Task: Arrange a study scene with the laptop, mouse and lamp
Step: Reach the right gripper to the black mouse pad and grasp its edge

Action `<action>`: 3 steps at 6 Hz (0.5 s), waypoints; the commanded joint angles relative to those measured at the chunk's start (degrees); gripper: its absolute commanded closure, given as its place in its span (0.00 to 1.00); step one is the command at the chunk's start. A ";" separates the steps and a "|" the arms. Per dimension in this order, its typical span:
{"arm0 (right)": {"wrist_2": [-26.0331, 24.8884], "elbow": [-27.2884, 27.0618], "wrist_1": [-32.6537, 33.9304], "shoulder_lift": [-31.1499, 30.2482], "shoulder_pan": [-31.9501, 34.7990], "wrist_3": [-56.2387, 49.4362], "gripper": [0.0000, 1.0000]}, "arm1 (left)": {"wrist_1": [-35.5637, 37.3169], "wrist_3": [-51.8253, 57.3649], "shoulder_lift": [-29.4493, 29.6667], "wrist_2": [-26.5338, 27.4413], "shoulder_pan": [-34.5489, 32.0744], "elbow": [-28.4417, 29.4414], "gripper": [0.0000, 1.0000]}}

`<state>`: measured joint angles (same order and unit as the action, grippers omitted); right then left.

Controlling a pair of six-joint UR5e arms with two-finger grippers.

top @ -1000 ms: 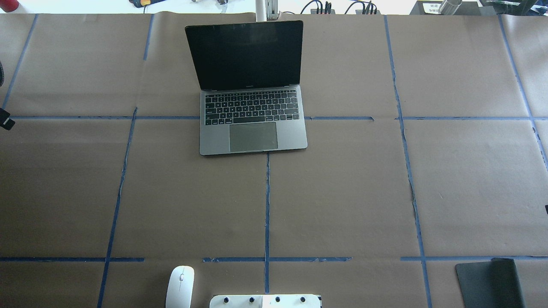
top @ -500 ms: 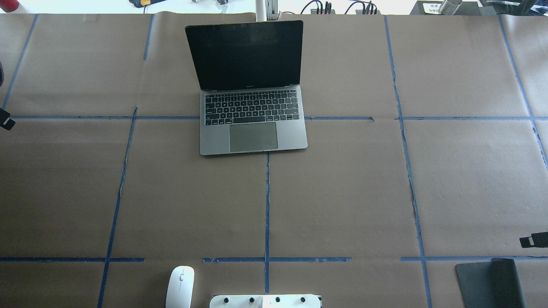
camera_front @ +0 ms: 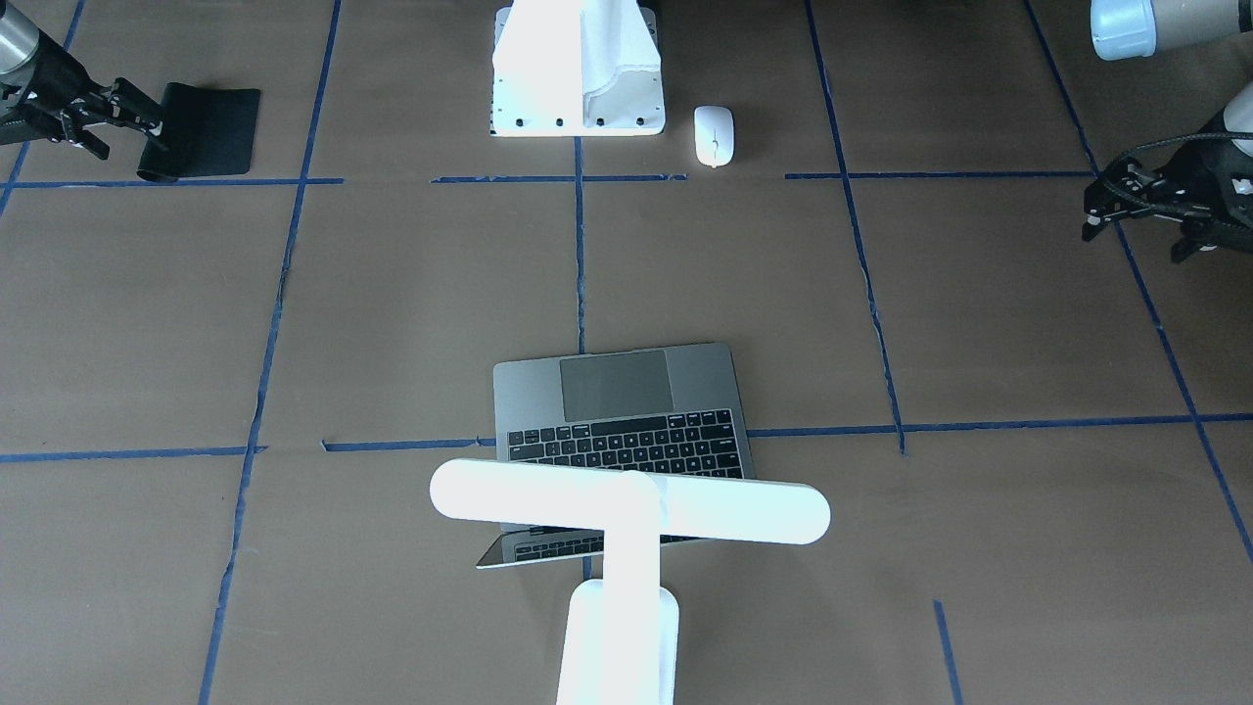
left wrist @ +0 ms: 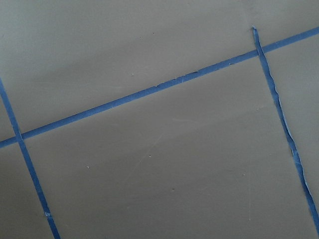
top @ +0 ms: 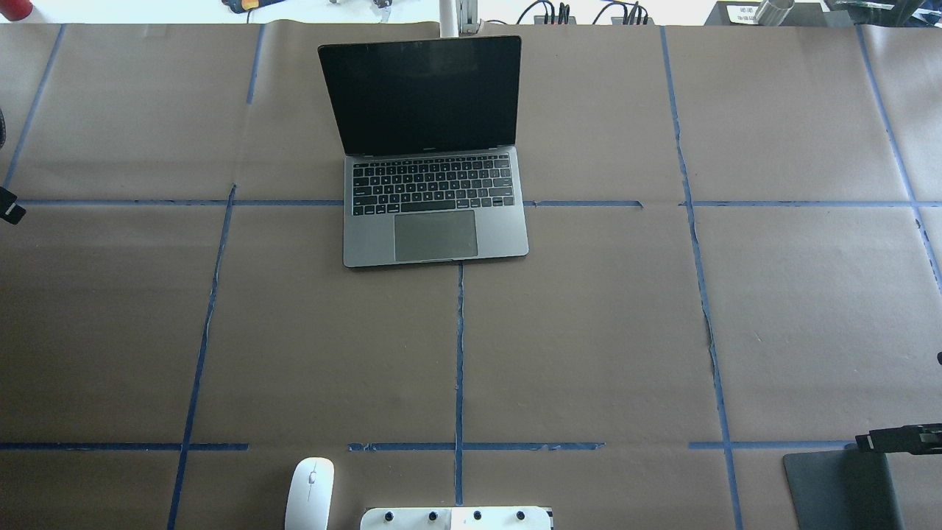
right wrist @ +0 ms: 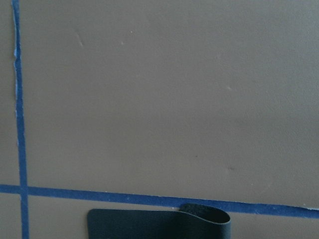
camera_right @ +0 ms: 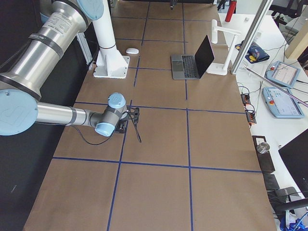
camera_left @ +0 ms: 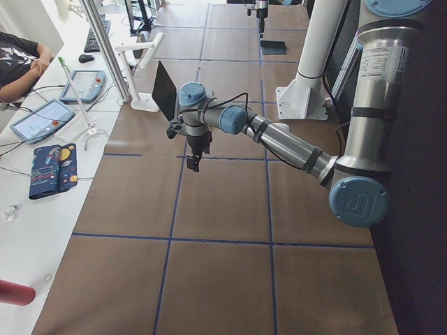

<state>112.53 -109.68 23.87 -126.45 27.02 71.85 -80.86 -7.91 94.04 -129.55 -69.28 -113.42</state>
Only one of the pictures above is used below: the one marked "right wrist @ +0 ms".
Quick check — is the black mouse pad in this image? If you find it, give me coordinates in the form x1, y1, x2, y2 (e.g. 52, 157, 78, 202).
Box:
87, 203, 231, 239

